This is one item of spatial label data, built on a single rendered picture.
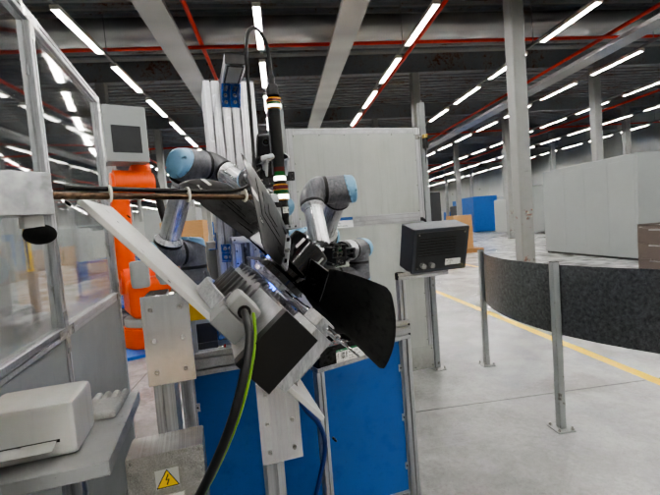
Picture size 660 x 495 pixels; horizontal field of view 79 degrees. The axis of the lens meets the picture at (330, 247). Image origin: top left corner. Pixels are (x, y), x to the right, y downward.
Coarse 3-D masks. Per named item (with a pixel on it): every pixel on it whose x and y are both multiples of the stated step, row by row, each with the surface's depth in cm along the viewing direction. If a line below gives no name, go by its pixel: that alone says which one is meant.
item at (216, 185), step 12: (192, 180) 107; (240, 192) 118; (204, 204) 102; (216, 204) 105; (228, 204) 108; (240, 204) 110; (252, 204) 115; (228, 216) 104; (240, 216) 107; (252, 216) 109; (240, 228) 104; (252, 228) 106
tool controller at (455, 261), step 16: (416, 224) 168; (432, 224) 168; (448, 224) 168; (464, 224) 168; (416, 240) 161; (432, 240) 163; (448, 240) 165; (464, 240) 168; (400, 256) 173; (416, 256) 163; (432, 256) 165; (448, 256) 168; (464, 256) 170; (416, 272) 165
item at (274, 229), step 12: (252, 168) 84; (252, 180) 79; (264, 192) 85; (264, 204) 81; (264, 216) 79; (276, 216) 89; (264, 228) 77; (276, 228) 88; (264, 240) 75; (276, 240) 88; (276, 252) 87
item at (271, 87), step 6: (270, 78) 112; (270, 84) 111; (276, 84) 112; (270, 90) 111; (276, 90) 112; (270, 96) 115; (276, 96) 115; (282, 204) 113; (288, 204) 115; (282, 210) 113; (288, 210) 114; (282, 216) 113; (288, 216) 114; (288, 222) 114; (288, 234) 115
